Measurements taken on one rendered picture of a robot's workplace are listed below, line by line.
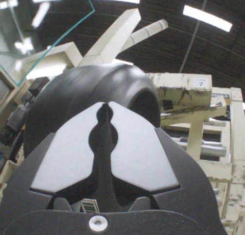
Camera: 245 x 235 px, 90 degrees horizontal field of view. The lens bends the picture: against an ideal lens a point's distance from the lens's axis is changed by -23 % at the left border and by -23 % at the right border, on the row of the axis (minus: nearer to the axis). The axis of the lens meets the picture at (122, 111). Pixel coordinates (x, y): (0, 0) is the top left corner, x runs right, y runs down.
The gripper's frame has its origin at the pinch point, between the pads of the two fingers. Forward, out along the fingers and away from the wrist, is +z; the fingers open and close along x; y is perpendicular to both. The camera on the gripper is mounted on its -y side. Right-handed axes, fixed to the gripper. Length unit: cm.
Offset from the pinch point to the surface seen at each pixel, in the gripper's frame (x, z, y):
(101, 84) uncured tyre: -2.3, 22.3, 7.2
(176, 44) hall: 314, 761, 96
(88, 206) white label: -6.8, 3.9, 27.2
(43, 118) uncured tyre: -17.4, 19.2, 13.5
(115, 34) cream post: 2, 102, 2
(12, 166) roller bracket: -37, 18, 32
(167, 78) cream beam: 32, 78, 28
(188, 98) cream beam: 43, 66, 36
